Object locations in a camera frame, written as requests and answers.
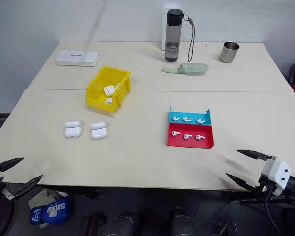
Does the green flat board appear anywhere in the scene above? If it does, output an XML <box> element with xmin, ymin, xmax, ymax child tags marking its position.
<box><xmin>27</xmin><ymin>188</ymin><xmax>64</xmax><ymax>209</ymax></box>

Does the blue plastic tray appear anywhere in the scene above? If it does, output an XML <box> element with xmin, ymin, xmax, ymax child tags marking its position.
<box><xmin>167</xmin><ymin>106</ymin><xmax>213</xmax><ymax>127</ymax></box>

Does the stainless steel cup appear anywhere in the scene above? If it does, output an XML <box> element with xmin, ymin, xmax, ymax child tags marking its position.
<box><xmin>219</xmin><ymin>41</ymin><xmax>240</xmax><ymax>64</ymax></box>

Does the dark rounded shape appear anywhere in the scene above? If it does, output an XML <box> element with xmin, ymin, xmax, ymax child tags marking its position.
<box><xmin>167</xmin><ymin>207</ymin><xmax>195</xmax><ymax>236</ymax></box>
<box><xmin>105</xmin><ymin>210</ymin><xmax>141</xmax><ymax>236</ymax></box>

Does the flat white box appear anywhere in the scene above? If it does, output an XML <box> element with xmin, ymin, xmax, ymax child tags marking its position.
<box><xmin>55</xmin><ymin>50</ymin><xmax>100</xmax><ymax>67</ymax></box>

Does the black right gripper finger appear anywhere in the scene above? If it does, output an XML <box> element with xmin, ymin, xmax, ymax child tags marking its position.
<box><xmin>225</xmin><ymin>173</ymin><xmax>259</xmax><ymax>192</ymax></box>
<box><xmin>236</xmin><ymin>149</ymin><xmax>273</xmax><ymax>161</ymax></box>

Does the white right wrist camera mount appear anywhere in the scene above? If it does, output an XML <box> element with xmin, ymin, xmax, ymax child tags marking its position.
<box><xmin>272</xmin><ymin>160</ymin><xmax>293</xmax><ymax>190</ymax></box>

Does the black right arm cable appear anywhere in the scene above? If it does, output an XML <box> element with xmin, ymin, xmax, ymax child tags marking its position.
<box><xmin>264</xmin><ymin>189</ymin><xmax>290</xmax><ymax>236</ymax></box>

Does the grey bottle carry strap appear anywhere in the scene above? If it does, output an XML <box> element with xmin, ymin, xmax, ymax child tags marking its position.
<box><xmin>182</xmin><ymin>14</ymin><xmax>196</xmax><ymax>62</ymax></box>

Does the green plastic scoop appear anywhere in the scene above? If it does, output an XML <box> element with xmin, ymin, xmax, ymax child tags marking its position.
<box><xmin>161</xmin><ymin>63</ymin><xmax>209</xmax><ymax>77</ymax></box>

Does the grey water bottle black lid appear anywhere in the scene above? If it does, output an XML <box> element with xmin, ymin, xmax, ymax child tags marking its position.
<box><xmin>164</xmin><ymin>8</ymin><xmax>183</xmax><ymax>63</ymax></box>

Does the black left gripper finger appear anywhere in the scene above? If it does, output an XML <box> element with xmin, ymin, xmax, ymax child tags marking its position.
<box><xmin>0</xmin><ymin>157</ymin><xmax>25</xmax><ymax>172</ymax></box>
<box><xmin>12</xmin><ymin>174</ymin><xmax>44</xmax><ymax>200</ymax></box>

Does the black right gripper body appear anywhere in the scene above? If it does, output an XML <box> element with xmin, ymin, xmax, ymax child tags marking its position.
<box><xmin>257</xmin><ymin>155</ymin><xmax>281</xmax><ymax>197</ymax></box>

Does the red plastic tray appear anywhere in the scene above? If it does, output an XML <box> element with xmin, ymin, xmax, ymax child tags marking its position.
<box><xmin>167</xmin><ymin>122</ymin><xmax>216</xmax><ymax>150</ymax></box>

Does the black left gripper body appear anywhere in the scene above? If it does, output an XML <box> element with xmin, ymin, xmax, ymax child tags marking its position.
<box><xmin>0</xmin><ymin>182</ymin><xmax>16</xmax><ymax>202</ymax></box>

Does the blue boxing glove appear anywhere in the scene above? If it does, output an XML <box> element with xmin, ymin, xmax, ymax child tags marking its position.
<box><xmin>29</xmin><ymin>198</ymin><xmax>70</xmax><ymax>226</ymax></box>

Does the yellow plastic bin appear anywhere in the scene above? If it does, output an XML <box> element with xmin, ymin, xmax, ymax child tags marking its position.
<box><xmin>85</xmin><ymin>65</ymin><xmax>132</xmax><ymax>113</ymax></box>

